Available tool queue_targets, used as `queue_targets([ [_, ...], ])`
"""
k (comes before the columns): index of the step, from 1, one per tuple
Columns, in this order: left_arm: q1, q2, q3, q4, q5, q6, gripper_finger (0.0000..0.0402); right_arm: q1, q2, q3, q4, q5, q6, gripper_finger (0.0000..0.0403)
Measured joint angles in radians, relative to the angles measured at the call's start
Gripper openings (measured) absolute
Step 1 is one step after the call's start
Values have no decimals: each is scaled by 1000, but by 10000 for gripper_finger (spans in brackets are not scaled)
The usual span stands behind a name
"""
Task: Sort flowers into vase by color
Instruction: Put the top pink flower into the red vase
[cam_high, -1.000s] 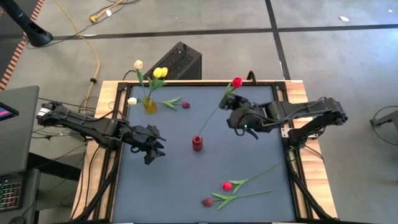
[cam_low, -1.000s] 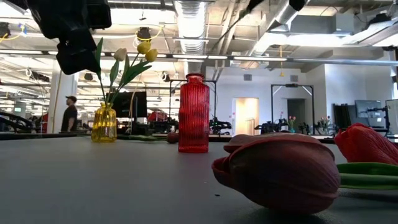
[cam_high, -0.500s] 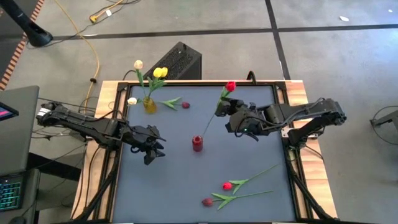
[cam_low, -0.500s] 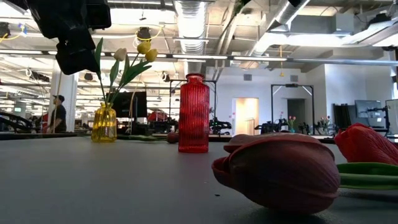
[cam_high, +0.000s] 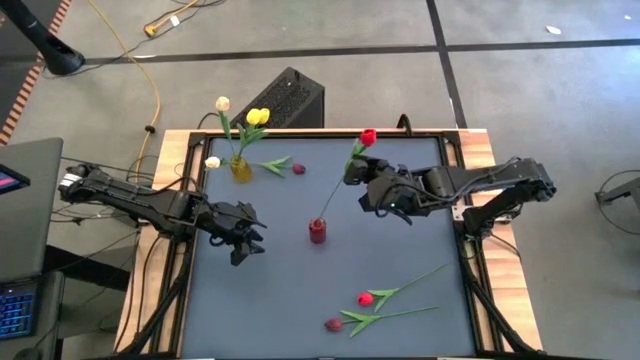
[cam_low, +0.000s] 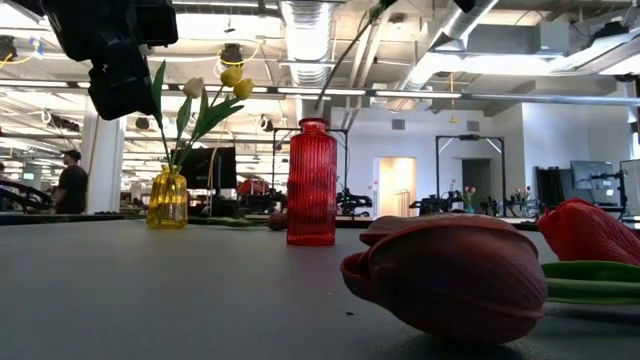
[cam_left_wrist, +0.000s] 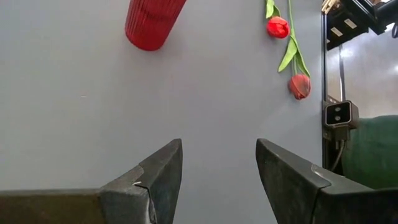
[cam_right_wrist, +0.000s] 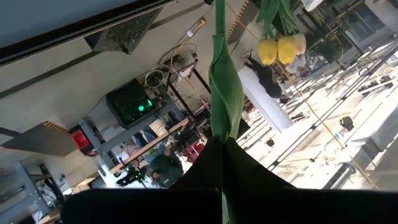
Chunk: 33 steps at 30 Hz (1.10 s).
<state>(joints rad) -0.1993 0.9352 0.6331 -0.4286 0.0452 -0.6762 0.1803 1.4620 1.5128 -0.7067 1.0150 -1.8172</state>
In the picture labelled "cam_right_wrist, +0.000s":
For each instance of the red lit sign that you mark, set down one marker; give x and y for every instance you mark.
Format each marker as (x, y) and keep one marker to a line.
(80, 139)

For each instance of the computer case green light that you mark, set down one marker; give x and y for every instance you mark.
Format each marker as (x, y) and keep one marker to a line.
(130, 102)

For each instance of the long wooden workbench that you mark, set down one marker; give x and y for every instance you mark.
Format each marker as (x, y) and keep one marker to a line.
(149, 146)

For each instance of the bright red artificial tulip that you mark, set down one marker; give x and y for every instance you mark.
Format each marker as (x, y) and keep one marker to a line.
(225, 93)

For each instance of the black ceiling lamp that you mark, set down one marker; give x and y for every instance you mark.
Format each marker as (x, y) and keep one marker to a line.
(346, 123)

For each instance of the distant robot green lights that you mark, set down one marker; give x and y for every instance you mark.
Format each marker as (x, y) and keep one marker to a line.
(130, 177)

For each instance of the person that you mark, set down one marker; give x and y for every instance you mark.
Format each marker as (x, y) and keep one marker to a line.
(166, 168)
(265, 79)

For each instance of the silver ventilation duct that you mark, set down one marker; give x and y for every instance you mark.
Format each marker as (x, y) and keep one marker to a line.
(339, 177)

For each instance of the white round pillar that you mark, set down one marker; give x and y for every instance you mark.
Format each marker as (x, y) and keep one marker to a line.
(264, 102)

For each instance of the cream artificial tulip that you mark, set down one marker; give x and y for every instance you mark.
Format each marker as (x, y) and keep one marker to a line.
(300, 43)

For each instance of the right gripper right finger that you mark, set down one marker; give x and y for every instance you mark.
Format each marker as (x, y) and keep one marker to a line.
(295, 208)

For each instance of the dark mat orange edge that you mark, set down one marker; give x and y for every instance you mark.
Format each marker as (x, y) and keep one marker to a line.
(40, 140)
(241, 18)

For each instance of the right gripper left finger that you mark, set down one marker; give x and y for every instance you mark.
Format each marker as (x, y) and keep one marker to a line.
(140, 208)

